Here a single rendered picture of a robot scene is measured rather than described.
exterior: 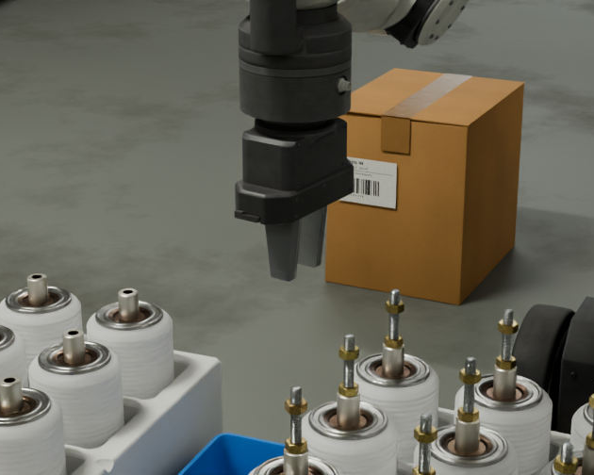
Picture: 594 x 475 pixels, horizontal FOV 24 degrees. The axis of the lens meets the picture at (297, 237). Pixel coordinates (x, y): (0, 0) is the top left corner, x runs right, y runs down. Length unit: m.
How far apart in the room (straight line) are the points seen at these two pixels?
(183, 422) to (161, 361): 0.07
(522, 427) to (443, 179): 0.86
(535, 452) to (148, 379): 0.44
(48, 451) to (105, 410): 0.11
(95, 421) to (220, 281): 0.89
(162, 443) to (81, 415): 0.11
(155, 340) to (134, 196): 1.22
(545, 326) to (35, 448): 0.66
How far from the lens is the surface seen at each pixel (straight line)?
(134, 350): 1.52
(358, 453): 1.28
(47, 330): 1.57
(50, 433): 1.35
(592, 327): 1.66
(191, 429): 1.57
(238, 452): 1.57
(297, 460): 1.20
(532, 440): 1.37
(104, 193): 2.74
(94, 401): 1.43
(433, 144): 2.14
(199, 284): 2.29
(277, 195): 1.06
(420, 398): 1.39
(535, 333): 1.68
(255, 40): 1.02
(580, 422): 1.35
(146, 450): 1.47
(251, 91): 1.06
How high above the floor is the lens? 0.87
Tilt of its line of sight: 21 degrees down
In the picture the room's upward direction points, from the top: straight up
